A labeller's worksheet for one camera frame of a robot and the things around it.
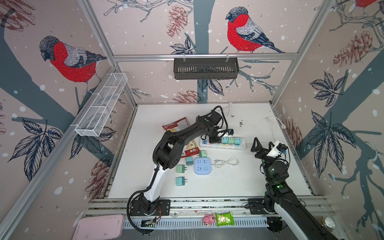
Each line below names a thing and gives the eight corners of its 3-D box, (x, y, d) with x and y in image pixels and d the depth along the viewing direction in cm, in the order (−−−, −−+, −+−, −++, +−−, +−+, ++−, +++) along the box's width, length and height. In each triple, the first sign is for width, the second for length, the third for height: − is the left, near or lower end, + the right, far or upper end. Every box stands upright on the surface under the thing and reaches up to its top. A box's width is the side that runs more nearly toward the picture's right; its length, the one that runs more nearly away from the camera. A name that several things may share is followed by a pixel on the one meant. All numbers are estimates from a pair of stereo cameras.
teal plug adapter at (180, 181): (176, 185, 83) (175, 184, 81) (176, 178, 86) (176, 176, 84) (187, 185, 83) (187, 184, 81) (187, 178, 86) (187, 176, 84)
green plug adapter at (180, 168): (176, 172, 87) (175, 171, 85) (176, 166, 90) (176, 164, 88) (187, 172, 87) (186, 171, 85) (187, 166, 90) (187, 164, 88)
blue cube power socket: (194, 174, 86) (194, 172, 84) (194, 160, 92) (194, 157, 90) (211, 174, 86) (211, 172, 84) (210, 159, 92) (210, 157, 90)
